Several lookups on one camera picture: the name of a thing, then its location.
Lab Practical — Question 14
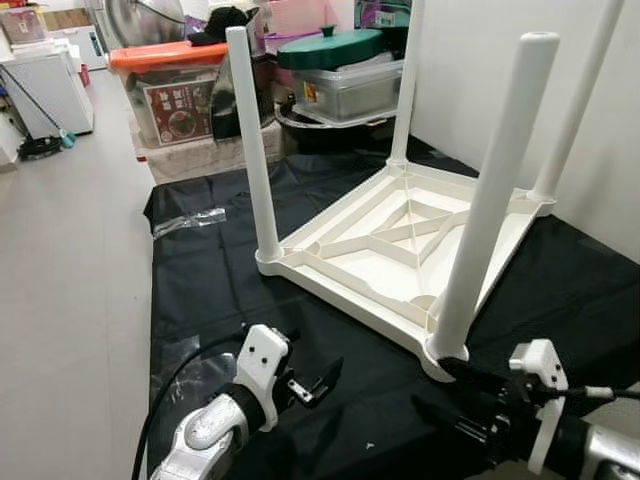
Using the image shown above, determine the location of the black round basin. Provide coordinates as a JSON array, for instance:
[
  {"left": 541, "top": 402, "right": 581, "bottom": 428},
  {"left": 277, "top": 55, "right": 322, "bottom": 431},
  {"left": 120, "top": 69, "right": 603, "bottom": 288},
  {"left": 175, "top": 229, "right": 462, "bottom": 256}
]
[{"left": 275, "top": 98, "right": 403, "bottom": 153}]

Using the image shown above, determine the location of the white appliance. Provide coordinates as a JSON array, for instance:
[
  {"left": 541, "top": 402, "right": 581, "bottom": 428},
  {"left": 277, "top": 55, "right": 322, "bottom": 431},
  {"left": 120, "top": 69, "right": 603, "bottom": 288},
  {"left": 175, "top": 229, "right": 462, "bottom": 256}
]
[{"left": 0, "top": 45, "right": 96, "bottom": 141}]

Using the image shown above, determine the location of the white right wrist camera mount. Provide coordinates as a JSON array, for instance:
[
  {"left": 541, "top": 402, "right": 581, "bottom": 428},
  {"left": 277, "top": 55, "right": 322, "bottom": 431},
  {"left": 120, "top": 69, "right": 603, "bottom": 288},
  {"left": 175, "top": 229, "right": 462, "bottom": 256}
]
[{"left": 507, "top": 339, "right": 571, "bottom": 477}]

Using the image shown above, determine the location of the green lid storage box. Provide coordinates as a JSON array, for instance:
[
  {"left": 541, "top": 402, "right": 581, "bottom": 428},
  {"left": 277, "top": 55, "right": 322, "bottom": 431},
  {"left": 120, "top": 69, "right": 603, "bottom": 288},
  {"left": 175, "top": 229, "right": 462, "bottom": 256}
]
[{"left": 275, "top": 27, "right": 408, "bottom": 124}]

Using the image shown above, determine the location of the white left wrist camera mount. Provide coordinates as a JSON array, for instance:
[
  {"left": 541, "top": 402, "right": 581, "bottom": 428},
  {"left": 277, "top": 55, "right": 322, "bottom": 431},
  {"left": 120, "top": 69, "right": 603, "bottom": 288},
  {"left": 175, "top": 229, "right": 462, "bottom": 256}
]
[{"left": 234, "top": 323, "right": 293, "bottom": 431}]

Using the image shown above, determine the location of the cream plastic table top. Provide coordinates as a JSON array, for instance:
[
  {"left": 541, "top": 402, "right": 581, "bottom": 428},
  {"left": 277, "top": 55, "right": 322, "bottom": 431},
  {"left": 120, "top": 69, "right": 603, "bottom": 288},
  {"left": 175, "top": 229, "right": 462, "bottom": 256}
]
[{"left": 255, "top": 160, "right": 557, "bottom": 383}]

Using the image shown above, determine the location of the clear plastic bag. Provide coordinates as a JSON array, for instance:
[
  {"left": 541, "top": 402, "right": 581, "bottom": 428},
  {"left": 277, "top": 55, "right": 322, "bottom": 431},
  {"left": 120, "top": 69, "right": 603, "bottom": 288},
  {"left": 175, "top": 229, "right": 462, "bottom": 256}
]
[{"left": 153, "top": 207, "right": 228, "bottom": 239}]

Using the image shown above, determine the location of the black mop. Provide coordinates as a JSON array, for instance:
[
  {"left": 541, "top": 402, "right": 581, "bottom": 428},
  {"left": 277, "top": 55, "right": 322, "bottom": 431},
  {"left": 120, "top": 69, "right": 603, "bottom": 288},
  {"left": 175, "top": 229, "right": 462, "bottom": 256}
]
[{"left": 0, "top": 65, "right": 77, "bottom": 163}]

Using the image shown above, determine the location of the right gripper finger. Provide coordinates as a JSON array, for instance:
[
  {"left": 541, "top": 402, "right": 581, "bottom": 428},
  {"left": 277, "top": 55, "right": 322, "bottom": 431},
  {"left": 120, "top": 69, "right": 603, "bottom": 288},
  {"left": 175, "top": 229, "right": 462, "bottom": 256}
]
[
  {"left": 438, "top": 356, "right": 513, "bottom": 397},
  {"left": 411, "top": 394, "right": 479, "bottom": 443}
]

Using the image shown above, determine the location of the white plastic table leg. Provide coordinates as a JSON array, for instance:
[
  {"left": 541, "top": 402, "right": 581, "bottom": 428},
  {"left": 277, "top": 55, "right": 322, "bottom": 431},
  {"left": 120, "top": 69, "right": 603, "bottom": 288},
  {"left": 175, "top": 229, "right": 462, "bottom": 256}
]
[
  {"left": 425, "top": 32, "right": 561, "bottom": 363},
  {"left": 225, "top": 26, "right": 284, "bottom": 265},
  {"left": 387, "top": 0, "right": 427, "bottom": 169},
  {"left": 528, "top": 0, "right": 627, "bottom": 201}
]

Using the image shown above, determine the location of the orange lid storage box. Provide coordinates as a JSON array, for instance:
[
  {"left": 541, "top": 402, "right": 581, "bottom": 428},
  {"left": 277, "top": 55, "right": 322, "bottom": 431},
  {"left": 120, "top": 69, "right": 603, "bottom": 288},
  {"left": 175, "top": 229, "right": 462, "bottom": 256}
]
[{"left": 107, "top": 40, "right": 233, "bottom": 153}]

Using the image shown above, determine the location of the beige covered bench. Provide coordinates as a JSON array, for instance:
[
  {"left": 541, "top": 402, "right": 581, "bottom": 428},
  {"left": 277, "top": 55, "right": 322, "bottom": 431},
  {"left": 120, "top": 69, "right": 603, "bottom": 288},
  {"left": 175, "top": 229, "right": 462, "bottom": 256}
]
[{"left": 143, "top": 125, "right": 293, "bottom": 187}]

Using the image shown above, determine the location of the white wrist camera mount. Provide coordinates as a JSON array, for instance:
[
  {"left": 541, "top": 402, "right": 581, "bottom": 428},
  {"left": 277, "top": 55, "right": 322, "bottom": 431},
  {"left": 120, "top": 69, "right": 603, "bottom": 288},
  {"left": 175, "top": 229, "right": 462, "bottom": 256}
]
[
  {"left": 507, "top": 339, "right": 571, "bottom": 477},
  {"left": 234, "top": 323, "right": 293, "bottom": 431}
]

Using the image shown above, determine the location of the black tablecloth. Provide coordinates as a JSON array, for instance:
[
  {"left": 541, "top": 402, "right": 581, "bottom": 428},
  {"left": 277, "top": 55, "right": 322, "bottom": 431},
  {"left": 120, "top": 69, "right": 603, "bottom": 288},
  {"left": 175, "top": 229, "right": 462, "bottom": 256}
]
[{"left": 145, "top": 140, "right": 640, "bottom": 480}]

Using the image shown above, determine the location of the black bag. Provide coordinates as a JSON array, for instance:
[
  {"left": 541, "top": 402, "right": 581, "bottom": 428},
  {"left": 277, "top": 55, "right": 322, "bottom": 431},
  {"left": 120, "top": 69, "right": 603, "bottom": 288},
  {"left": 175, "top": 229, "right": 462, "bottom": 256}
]
[{"left": 208, "top": 50, "right": 279, "bottom": 141}]

